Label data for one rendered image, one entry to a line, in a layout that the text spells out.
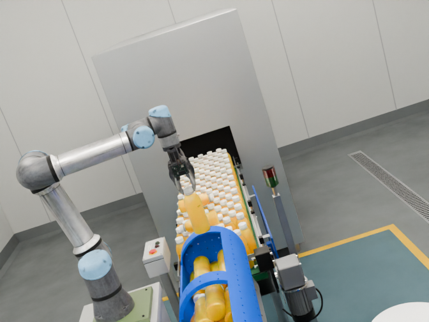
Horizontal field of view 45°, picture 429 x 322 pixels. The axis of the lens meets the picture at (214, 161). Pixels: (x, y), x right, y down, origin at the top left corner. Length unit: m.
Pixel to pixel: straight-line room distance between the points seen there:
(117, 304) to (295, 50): 4.97
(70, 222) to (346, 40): 5.14
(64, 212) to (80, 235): 0.11
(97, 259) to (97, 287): 0.10
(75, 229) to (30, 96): 4.72
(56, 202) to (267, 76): 4.77
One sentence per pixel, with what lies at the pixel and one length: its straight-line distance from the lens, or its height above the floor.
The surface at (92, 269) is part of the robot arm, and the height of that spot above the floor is 1.38.
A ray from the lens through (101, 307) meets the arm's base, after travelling 1.97.
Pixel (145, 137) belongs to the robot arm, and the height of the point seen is 1.75.
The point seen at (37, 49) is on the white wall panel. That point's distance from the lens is 6.55.
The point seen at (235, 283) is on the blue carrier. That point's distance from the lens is 1.84.
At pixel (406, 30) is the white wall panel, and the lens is 6.91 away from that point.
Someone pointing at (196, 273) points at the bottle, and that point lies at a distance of 2.14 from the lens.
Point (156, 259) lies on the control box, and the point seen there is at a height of 1.09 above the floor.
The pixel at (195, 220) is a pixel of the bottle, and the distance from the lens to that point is 2.10.
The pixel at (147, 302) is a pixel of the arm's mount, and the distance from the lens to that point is 2.00.
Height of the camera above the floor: 2.11
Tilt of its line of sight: 16 degrees down
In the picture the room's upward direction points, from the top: 18 degrees counter-clockwise
